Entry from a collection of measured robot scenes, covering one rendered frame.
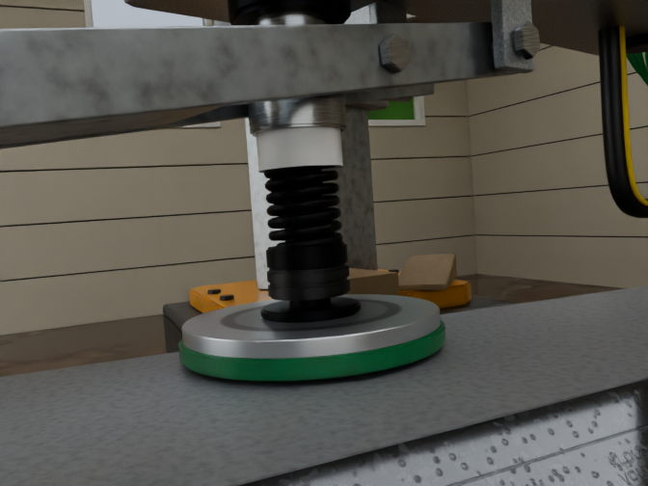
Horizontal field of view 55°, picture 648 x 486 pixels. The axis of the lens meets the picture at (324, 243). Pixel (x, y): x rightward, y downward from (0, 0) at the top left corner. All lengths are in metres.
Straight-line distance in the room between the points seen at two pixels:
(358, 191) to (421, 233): 6.41
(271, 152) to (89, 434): 0.24
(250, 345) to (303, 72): 0.20
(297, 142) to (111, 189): 6.01
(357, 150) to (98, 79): 0.99
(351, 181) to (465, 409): 0.97
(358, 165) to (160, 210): 5.29
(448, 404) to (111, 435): 0.19
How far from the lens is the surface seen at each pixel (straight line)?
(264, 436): 0.35
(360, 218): 1.32
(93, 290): 6.48
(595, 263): 6.86
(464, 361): 0.48
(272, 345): 0.43
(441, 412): 0.37
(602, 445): 0.39
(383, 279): 1.03
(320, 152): 0.49
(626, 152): 0.97
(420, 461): 0.33
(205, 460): 0.33
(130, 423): 0.40
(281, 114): 0.49
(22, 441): 0.41
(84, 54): 0.39
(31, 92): 0.37
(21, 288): 6.46
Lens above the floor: 0.94
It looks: 3 degrees down
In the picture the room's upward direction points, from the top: 4 degrees counter-clockwise
